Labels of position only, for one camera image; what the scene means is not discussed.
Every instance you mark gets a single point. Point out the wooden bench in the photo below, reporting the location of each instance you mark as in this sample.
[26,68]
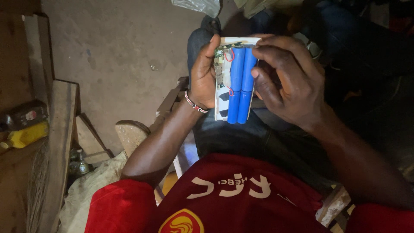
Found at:
[61,145]

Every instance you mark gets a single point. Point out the person's left hand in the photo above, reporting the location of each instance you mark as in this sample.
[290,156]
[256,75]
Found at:
[202,77]

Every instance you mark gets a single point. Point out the white power bank case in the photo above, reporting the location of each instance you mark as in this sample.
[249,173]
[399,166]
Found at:
[221,106]

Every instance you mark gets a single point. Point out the blue battery cell pack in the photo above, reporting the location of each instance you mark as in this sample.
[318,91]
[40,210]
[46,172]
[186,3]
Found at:
[241,87]

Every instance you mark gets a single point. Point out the clear plastic bag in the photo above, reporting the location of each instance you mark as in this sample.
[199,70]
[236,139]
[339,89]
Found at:
[197,6]

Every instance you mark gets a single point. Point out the clear glass bottle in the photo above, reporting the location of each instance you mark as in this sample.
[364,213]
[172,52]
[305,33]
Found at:
[82,163]

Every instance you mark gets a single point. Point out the straw broom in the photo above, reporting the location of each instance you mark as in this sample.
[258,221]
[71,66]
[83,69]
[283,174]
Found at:
[37,187]

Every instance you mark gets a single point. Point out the person's red jersey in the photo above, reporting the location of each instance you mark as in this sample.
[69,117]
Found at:
[233,200]

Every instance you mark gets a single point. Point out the person's right hand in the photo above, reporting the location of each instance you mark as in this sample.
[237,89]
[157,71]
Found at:
[288,81]

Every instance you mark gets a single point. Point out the white sack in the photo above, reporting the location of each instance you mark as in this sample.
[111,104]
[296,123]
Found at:
[93,191]

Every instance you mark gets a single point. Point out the dark plastic bottle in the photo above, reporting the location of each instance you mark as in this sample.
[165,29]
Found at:
[22,115]

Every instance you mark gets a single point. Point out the person's dark trousers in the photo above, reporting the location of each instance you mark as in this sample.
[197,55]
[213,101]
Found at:
[258,139]

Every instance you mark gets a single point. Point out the yellow plastic bottle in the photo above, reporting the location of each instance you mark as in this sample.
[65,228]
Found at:
[26,135]

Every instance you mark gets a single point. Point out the wooden stool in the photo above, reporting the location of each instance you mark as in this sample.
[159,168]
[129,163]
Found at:
[152,126]

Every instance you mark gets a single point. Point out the wooden plank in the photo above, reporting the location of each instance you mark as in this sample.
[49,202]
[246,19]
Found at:
[92,137]

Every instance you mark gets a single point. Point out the green circuit board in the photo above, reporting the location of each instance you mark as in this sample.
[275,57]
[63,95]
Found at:
[222,58]

